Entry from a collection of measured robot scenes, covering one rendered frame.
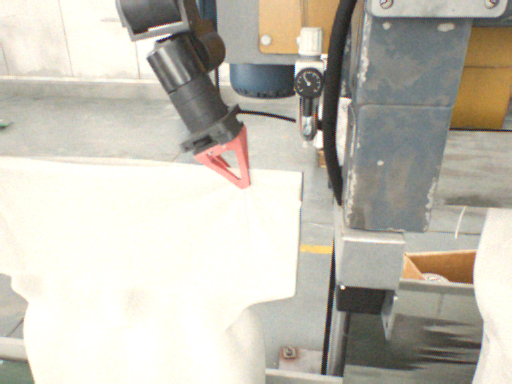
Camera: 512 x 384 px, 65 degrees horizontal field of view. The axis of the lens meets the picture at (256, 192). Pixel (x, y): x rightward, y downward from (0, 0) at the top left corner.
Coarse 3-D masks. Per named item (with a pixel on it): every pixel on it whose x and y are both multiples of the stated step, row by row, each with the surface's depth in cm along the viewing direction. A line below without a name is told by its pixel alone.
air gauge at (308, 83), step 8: (304, 72) 49; (312, 72) 49; (296, 80) 50; (304, 80) 50; (312, 80) 50; (320, 80) 50; (296, 88) 50; (304, 88) 50; (312, 88) 50; (320, 88) 50; (304, 96) 51; (312, 96) 51
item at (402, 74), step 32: (352, 32) 37; (384, 32) 29; (416, 32) 28; (448, 32) 28; (352, 64) 35; (384, 64) 29; (416, 64) 29; (448, 64) 29; (352, 96) 33; (384, 96) 30; (416, 96) 30; (448, 96) 30; (352, 128) 33; (384, 128) 31; (416, 128) 31; (448, 128) 31; (352, 160) 34; (384, 160) 33; (416, 160) 32; (352, 192) 34; (384, 192) 34; (416, 192) 33; (352, 224) 35; (384, 224) 35; (416, 224) 34
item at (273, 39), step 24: (216, 0) 65; (240, 0) 65; (264, 0) 64; (288, 0) 63; (312, 0) 63; (336, 0) 62; (240, 24) 66; (264, 24) 65; (288, 24) 64; (312, 24) 64; (240, 48) 68; (264, 48) 67; (288, 48) 66
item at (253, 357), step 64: (0, 192) 60; (64, 192) 58; (128, 192) 56; (192, 192) 56; (256, 192) 55; (0, 256) 66; (64, 256) 63; (128, 256) 61; (192, 256) 61; (256, 256) 60; (64, 320) 61; (128, 320) 60; (192, 320) 60; (256, 320) 65
